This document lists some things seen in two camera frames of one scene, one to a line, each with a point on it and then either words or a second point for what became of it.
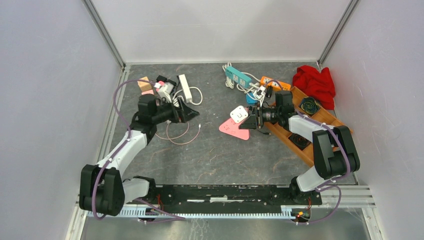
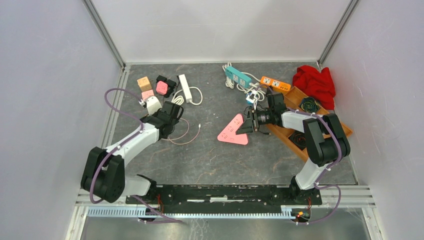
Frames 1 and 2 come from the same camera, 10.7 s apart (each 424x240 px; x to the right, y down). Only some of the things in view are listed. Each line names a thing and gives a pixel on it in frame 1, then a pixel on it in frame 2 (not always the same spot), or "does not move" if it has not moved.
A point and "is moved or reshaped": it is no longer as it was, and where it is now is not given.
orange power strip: x=268 y=81 does not move
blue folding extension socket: x=250 y=100 does not move
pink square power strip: x=231 y=127 is moved or reshaped
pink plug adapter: x=151 y=91 does not move
